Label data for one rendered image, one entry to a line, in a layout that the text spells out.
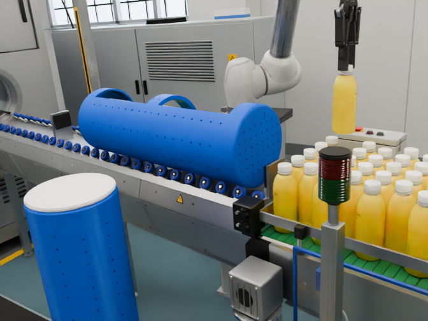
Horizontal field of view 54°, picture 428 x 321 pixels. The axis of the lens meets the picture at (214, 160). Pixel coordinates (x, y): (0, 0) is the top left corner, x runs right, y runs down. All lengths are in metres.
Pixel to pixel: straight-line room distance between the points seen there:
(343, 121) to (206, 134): 0.43
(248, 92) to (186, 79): 1.41
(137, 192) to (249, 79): 0.74
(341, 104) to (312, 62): 2.92
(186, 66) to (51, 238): 2.28
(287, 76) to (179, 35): 1.46
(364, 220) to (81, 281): 0.84
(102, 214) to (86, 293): 0.26
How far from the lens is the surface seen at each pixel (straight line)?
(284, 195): 1.22
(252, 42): 3.05
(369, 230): 1.14
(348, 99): 1.33
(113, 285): 1.44
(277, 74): 2.07
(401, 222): 1.14
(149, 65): 3.60
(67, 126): 2.39
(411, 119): 4.13
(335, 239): 0.91
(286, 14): 1.96
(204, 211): 1.51
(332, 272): 0.96
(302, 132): 4.43
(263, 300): 1.17
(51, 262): 1.39
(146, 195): 1.72
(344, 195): 0.87
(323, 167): 0.85
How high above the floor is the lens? 1.54
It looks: 20 degrees down
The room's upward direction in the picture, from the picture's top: 4 degrees counter-clockwise
